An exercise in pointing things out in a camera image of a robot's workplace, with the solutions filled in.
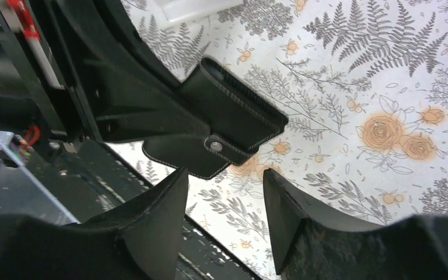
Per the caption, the floral paper table mat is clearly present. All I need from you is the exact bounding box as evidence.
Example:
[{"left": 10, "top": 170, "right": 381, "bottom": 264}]
[{"left": 123, "top": 1, "right": 448, "bottom": 279}]

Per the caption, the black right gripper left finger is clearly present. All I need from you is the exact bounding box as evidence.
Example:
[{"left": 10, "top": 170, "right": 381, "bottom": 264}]
[{"left": 0, "top": 168, "right": 188, "bottom": 279}]

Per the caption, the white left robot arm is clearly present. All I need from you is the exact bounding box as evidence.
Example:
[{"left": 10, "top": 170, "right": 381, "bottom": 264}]
[{"left": 0, "top": 1, "right": 224, "bottom": 177}]

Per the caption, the black metal base rail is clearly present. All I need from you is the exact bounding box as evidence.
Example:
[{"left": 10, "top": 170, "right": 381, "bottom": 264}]
[{"left": 0, "top": 135, "right": 264, "bottom": 280}]

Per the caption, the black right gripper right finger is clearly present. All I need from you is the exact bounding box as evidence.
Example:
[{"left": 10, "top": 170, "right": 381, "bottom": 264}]
[{"left": 263, "top": 169, "right": 448, "bottom": 279}]

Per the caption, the white plastic card box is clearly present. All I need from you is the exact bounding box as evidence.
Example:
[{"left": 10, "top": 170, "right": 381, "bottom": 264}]
[{"left": 155, "top": 0, "right": 244, "bottom": 22}]

